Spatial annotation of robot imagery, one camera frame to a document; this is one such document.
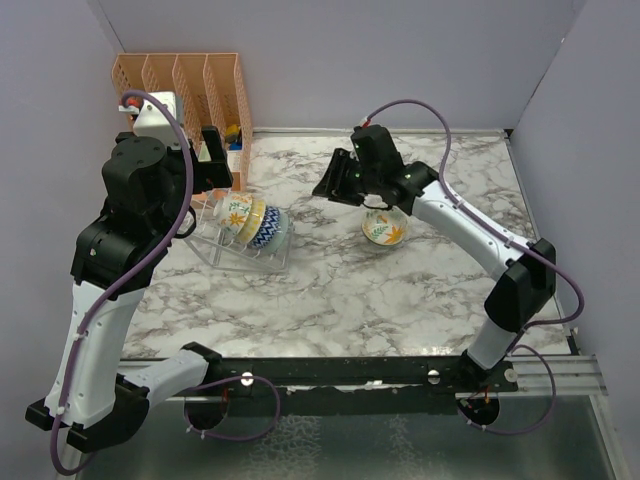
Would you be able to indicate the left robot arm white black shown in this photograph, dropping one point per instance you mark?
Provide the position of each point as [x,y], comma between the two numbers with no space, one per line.
[113,265]

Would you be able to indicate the yellow black eraser block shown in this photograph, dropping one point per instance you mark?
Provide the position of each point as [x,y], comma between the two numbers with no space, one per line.
[232,133]

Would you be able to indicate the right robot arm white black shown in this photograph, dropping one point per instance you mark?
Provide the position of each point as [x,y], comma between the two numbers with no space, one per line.
[522,271]

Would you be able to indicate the white orange leaf bowl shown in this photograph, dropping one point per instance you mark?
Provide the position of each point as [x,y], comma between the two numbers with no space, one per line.
[232,211]

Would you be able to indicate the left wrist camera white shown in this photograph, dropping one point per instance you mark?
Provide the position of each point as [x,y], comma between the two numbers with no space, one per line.
[148,121]

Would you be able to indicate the red and blue patterned bowl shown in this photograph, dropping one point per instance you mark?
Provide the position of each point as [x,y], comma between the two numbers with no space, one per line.
[268,228]

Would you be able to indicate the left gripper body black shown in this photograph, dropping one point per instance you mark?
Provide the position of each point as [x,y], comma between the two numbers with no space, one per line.
[209,175]

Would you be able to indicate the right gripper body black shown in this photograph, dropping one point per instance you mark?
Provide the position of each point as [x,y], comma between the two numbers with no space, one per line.
[347,182]

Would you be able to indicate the white wire dish rack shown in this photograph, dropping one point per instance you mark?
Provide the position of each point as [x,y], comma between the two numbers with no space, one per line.
[221,250]

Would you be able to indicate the yellow teal patterned bowl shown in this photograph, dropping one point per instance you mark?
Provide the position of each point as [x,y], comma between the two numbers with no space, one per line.
[253,222]

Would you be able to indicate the white card box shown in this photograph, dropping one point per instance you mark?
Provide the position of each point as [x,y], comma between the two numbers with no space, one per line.
[235,159]

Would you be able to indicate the orange plastic file organizer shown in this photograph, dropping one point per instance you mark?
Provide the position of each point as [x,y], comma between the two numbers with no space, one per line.
[211,86]

